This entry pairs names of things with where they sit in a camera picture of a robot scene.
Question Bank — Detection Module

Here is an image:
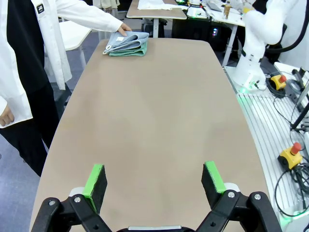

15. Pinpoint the white cloth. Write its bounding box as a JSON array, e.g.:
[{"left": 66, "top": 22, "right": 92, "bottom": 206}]
[{"left": 137, "top": 0, "right": 173, "bottom": 11}]

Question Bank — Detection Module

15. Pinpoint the brown table with rounded corners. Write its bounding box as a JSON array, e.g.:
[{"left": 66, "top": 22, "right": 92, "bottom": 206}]
[{"left": 126, "top": 0, "right": 188, "bottom": 39}]

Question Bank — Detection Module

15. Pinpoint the light blue towel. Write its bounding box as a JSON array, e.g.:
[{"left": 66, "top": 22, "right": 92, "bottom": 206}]
[{"left": 102, "top": 30, "right": 150, "bottom": 55}]

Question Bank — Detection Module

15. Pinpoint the black cable bundle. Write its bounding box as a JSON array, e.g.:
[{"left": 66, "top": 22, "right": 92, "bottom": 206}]
[{"left": 265, "top": 82, "right": 309, "bottom": 218}]

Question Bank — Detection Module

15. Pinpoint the person in white shirt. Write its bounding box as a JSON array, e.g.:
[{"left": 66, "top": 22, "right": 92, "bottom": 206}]
[{"left": 0, "top": 0, "right": 124, "bottom": 177}]

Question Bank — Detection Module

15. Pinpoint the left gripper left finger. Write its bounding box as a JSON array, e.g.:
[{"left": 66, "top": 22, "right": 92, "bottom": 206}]
[{"left": 30, "top": 164, "right": 113, "bottom": 232}]

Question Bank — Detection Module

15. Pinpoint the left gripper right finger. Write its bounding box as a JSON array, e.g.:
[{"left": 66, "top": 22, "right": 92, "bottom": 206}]
[{"left": 195, "top": 160, "right": 282, "bottom": 232}]

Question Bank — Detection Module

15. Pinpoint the white table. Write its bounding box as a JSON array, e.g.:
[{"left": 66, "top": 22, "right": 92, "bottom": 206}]
[{"left": 58, "top": 20, "right": 92, "bottom": 52}]

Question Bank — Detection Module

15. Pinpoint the black camera stand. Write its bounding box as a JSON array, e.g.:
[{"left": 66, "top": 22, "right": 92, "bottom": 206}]
[{"left": 286, "top": 67, "right": 309, "bottom": 132}]

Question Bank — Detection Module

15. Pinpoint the yellow emergency stop box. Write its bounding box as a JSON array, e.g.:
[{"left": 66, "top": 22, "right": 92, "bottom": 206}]
[
  {"left": 277, "top": 142, "right": 303, "bottom": 170},
  {"left": 269, "top": 74, "right": 288, "bottom": 92}
]

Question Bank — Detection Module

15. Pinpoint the black right arm cable sleeve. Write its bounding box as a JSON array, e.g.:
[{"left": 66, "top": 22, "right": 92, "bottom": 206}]
[{"left": 265, "top": 0, "right": 309, "bottom": 53}]

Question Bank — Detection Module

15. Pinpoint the person's left hand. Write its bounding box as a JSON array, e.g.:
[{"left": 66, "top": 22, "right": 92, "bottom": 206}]
[{"left": 117, "top": 22, "right": 133, "bottom": 37}]

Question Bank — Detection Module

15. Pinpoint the person's left forearm white sleeve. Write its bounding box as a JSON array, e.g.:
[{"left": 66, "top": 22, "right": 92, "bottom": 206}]
[{"left": 77, "top": 2, "right": 124, "bottom": 33}]

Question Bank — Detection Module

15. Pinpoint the person's right hand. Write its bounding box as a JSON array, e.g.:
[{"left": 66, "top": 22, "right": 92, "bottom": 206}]
[{"left": 0, "top": 106, "right": 15, "bottom": 128}]

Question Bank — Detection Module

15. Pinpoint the white cluttered desk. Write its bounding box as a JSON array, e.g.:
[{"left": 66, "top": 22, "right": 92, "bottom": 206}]
[{"left": 205, "top": 0, "right": 247, "bottom": 66}]

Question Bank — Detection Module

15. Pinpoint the white robot base green light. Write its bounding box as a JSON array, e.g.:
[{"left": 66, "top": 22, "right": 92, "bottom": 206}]
[{"left": 187, "top": 0, "right": 209, "bottom": 19}]

